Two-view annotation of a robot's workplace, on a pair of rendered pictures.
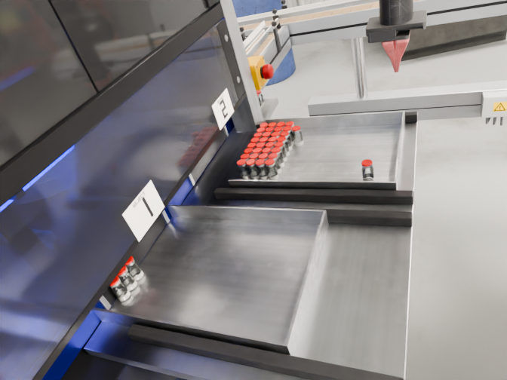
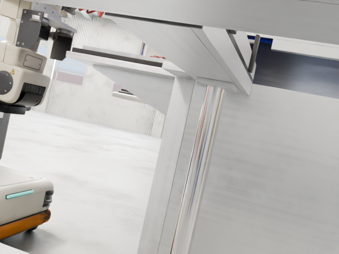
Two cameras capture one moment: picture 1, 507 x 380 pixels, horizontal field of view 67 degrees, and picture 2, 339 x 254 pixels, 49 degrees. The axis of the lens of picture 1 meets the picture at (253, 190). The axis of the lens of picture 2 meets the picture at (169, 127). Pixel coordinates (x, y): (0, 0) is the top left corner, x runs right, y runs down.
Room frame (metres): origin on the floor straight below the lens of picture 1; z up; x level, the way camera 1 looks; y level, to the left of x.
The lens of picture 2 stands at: (2.10, -0.35, 0.74)
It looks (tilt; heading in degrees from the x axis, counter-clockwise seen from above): 2 degrees down; 166
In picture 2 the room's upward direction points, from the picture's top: 12 degrees clockwise
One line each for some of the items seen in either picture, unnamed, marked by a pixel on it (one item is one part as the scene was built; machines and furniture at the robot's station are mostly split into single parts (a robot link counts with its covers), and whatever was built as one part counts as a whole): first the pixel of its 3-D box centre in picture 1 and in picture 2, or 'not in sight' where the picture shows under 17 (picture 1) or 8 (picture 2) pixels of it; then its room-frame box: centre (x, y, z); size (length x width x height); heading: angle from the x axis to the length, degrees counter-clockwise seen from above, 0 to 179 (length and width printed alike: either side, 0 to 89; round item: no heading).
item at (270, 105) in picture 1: (250, 111); (192, 72); (1.08, -0.06, 0.87); 0.14 x 0.13 x 0.02; 60
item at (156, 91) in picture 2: not in sight; (133, 91); (0.80, -0.18, 0.80); 0.34 x 0.03 x 0.13; 60
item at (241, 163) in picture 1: (255, 150); not in sight; (0.80, -0.03, 0.90); 0.18 x 0.02 x 0.05; 149
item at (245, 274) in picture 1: (215, 265); not in sight; (0.48, 0.10, 0.90); 0.34 x 0.26 x 0.04; 60
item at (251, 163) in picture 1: (264, 149); not in sight; (0.78, -0.05, 0.90); 0.18 x 0.02 x 0.05; 149
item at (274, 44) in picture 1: (246, 63); (214, 34); (1.37, -0.12, 0.92); 0.69 x 0.15 x 0.16; 150
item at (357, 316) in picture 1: (283, 211); (162, 81); (0.59, -0.04, 0.87); 0.70 x 0.48 x 0.02; 150
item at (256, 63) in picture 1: (250, 73); not in sight; (1.05, -0.09, 1.00); 0.08 x 0.07 x 0.07; 60
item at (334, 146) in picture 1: (319, 151); (139, 65); (0.72, -0.17, 0.90); 0.34 x 0.26 x 0.04; 59
